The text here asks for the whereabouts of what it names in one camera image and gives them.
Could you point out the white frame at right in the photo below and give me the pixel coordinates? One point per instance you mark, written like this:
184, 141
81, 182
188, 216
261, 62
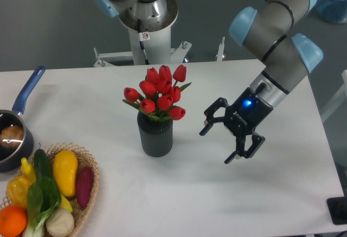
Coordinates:
335, 101

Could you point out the orange fruit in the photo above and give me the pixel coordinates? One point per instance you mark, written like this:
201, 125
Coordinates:
13, 220

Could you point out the purple sweet potato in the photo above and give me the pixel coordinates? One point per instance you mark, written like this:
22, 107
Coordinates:
84, 184

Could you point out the dark green cucumber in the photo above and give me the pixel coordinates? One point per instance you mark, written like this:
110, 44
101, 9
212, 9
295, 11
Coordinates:
42, 165

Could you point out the blue handled saucepan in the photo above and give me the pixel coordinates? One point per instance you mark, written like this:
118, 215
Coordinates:
11, 158

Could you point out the brown bun in saucepan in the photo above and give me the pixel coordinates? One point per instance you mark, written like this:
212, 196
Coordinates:
12, 136

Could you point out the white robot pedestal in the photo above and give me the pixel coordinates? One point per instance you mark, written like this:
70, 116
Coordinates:
147, 48

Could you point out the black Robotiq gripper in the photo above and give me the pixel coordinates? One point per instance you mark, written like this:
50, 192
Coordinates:
248, 116

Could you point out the red tulip bouquet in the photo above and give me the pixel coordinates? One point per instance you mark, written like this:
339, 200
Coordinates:
159, 94

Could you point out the yellow mango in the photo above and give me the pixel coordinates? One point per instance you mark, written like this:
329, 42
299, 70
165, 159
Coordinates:
65, 166

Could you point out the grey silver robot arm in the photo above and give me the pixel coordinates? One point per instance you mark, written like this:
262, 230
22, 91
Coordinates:
287, 61

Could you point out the black device at edge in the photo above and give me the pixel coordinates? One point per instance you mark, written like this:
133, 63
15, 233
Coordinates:
337, 210

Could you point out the yellow bell pepper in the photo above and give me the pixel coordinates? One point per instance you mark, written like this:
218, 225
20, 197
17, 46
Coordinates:
17, 190

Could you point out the dark grey ribbed vase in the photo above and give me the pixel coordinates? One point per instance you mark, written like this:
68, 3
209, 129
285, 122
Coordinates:
156, 138

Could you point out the beige garlic bulb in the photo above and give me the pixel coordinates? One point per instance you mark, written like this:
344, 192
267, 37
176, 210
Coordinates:
60, 223

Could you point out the green bok choy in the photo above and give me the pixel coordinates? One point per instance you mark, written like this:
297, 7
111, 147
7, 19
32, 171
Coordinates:
43, 198

